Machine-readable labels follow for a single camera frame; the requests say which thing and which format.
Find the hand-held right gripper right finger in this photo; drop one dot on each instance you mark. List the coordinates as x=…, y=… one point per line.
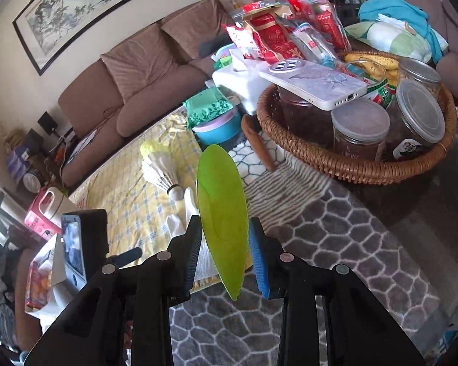
x=258, y=261

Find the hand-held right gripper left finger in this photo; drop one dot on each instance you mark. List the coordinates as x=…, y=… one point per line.
x=194, y=257

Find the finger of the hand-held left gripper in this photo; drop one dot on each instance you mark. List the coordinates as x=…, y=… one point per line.
x=128, y=256

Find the white cardboard box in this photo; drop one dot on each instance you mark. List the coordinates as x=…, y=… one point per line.
x=47, y=251

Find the green leaf-shaped dish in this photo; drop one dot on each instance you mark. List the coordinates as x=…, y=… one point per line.
x=221, y=198

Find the blue red biscuit tin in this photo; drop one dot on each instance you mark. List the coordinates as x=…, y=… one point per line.
x=38, y=288

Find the dark glass desktop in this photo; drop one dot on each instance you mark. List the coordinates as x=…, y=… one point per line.
x=412, y=206

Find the white glove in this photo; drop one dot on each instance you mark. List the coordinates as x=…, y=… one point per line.
x=183, y=217

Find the white lidded food jar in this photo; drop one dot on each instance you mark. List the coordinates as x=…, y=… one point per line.
x=57, y=206

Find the yellow checked cloth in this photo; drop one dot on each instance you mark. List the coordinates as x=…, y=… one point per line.
x=122, y=194

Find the pink printed box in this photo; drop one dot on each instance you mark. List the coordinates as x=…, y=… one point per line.
x=36, y=219

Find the grey patterned blanket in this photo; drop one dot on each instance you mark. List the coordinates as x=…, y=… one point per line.
x=328, y=236

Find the round tin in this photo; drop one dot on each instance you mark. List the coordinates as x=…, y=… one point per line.
x=33, y=182

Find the white shuttlecock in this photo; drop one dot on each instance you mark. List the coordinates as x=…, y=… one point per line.
x=162, y=173

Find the yellow shuttlecock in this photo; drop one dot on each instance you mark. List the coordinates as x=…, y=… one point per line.
x=150, y=148

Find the wooden shoehorn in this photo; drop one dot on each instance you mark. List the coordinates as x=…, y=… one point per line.
x=259, y=145

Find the black speaker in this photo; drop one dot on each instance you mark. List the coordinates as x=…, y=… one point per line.
x=47, y=123
x=32, y=137

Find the blue bowl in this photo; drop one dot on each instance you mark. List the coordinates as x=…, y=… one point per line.
x=219, y=131

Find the brown sofa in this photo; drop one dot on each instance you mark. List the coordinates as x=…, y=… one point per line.
x=95, y=103

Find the wicker basket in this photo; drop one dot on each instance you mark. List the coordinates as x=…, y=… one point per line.
x=366, y=169

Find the clear plastic jar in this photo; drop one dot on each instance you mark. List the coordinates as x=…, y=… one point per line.
x=360, y=129
x=420, y=72
x=303, y=120
x=416, y=118

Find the green packet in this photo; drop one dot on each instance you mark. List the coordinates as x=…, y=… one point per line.
x=208, y=106

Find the white tissue box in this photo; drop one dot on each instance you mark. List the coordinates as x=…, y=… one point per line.
x=244, y=84

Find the brown cushion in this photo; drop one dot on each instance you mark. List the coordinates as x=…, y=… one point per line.
x=194, y=26
x=141, y=61

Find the phone in white case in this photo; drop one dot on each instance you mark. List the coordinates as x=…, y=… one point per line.
x=316, y=82

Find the purple basket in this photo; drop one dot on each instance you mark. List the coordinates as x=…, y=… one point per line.
x=225, y=51

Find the grey neck pillow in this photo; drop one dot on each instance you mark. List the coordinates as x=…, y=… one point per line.
x=212, y=44

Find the red gold snack bag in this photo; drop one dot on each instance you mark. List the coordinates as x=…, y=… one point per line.
x=274, y=36

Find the bananas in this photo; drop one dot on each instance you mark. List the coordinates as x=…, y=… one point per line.
x=370, y=64

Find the framed ink painting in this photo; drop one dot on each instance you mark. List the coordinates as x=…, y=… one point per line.
x=80, y=7

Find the green white pillow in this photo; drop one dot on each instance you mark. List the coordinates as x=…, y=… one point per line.
x=389, y=40

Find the teal cloth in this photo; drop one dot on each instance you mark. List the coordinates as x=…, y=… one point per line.
x=393, y=9

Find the brown armchair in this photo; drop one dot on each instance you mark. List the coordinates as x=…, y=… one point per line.
x=454, y=15

